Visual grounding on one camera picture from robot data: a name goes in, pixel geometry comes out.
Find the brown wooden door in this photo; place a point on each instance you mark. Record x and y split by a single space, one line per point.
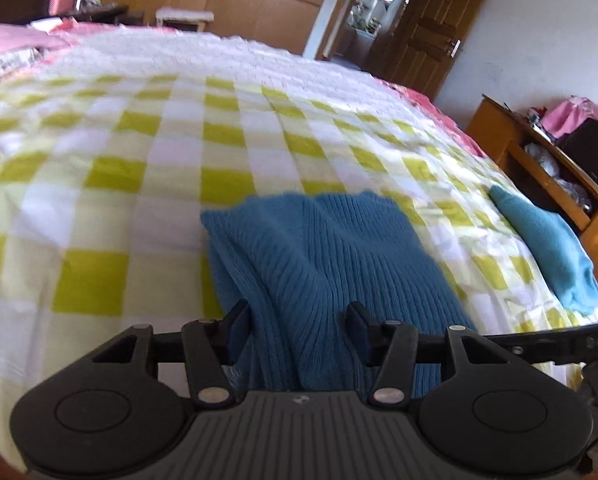
420 52

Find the small stool with white cushion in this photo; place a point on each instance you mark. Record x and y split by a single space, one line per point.
183 20

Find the blue striped knit sweater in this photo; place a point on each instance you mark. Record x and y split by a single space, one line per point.
299 261

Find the orange wooden shelf cabinet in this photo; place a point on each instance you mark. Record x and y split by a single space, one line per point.
542 172

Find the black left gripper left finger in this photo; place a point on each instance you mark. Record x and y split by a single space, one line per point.
211 345

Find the pink floral quilt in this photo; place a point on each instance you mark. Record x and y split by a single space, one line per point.
16 63

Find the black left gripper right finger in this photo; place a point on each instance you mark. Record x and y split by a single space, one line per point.
391 346

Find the pink pillow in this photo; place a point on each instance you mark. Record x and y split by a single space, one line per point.
15 37

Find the pink cloth on cabinet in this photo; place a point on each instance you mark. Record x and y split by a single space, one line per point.
568 116

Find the green checked bed sheet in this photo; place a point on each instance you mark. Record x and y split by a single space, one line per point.
111 149

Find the teal folded garment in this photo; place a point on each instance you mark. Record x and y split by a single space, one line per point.
565 265

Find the dark bedside table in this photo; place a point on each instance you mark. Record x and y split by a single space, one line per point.
110 13

